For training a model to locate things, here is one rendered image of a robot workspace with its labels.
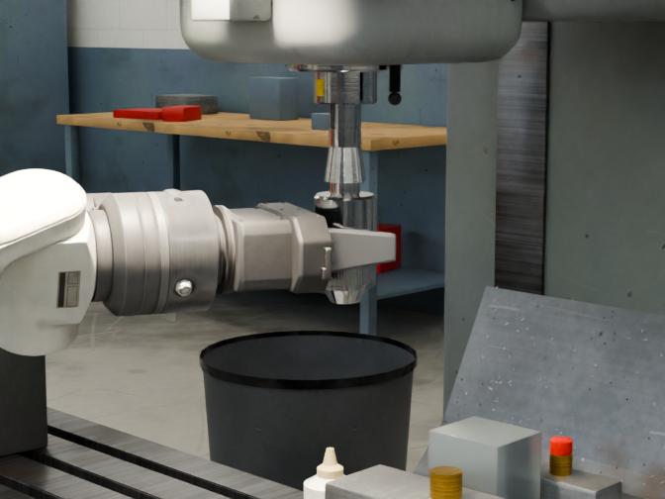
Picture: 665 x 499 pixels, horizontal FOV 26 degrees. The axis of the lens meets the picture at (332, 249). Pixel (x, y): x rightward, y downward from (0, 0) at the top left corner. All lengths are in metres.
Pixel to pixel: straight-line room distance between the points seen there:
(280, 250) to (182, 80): 6.89
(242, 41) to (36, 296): 0.23
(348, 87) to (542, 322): 0.45
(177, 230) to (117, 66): 7.37
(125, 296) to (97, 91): 7.53
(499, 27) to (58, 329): 0.38
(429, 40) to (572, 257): 0.47
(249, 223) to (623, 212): 0.47
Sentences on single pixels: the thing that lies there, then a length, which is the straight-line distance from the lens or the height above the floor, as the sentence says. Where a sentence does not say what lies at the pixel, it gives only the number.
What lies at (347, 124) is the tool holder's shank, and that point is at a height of 1.26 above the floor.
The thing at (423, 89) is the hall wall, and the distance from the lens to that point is 6.64.
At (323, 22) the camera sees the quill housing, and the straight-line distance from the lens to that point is 0.96.
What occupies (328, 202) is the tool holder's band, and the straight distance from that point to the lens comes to 1.06.
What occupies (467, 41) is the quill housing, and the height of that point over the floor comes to 1.33.
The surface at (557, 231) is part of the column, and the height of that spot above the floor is 1.14.
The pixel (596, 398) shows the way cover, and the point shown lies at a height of 0.99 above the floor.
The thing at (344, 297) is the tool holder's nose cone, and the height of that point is 1.14.
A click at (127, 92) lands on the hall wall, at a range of 8.30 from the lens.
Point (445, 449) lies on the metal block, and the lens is 1.01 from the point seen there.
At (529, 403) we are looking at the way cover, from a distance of 1.40.
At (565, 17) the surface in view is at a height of 1.34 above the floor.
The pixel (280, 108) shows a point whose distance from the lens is 6.85.
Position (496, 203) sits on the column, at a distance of 1.46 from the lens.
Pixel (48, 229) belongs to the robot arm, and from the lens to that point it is 0.97.
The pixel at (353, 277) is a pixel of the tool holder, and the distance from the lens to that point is 1.07.
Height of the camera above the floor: 1.34
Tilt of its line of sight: 9 degrees down
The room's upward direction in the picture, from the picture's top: straight up
